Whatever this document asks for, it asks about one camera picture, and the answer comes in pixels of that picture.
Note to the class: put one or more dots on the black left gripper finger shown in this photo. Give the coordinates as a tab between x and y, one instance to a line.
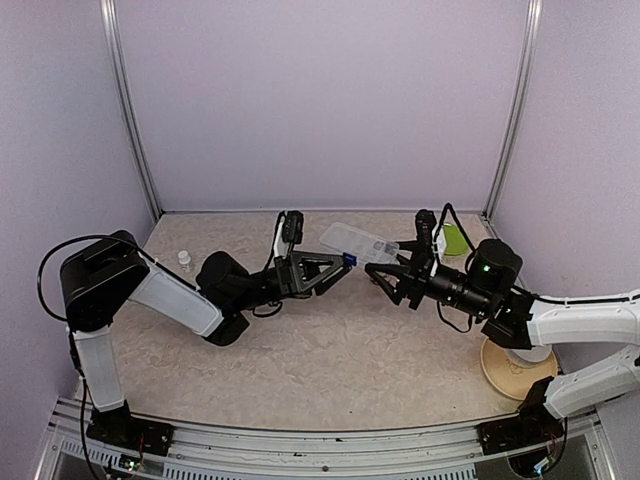
302	257
318	279

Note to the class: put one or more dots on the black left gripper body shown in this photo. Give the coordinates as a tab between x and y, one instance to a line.
287	286

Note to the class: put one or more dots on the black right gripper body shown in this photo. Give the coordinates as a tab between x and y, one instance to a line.
468	299

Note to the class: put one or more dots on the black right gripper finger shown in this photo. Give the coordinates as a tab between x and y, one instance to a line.
394	280
406	249

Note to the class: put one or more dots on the clear plastic pill organizer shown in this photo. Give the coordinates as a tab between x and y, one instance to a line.
364	246

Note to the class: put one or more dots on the small white-capped pill bottle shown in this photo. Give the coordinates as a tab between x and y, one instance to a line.
185	260

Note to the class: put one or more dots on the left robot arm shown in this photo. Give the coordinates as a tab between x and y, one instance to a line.
97	281

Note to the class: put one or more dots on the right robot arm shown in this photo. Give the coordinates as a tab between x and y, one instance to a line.
516	319

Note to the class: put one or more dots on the green plate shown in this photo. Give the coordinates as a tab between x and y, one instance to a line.
454	243

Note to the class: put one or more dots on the beige plate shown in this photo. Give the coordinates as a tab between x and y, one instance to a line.
509	378

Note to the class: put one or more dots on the white bowl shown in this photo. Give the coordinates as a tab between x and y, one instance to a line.
532	356

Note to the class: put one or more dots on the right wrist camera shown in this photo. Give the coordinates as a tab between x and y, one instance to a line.
429	238

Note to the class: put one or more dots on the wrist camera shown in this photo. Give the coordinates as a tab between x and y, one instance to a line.
288	232
429	238

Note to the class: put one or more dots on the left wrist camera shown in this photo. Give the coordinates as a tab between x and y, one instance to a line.
288	232

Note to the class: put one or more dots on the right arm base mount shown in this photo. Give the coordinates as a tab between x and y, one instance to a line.
532	424

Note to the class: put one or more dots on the front aluminium rail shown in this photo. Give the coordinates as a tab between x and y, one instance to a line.
205	451

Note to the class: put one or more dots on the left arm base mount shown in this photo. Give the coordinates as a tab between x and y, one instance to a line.
120	428

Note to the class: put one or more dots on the right aluminium frame post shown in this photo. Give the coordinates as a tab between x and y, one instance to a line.
525	66

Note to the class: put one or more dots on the aluminium frame post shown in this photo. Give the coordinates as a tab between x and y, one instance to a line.
525	66
109	16

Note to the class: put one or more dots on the left aluminium frame post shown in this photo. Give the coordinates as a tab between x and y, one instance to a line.
109	16

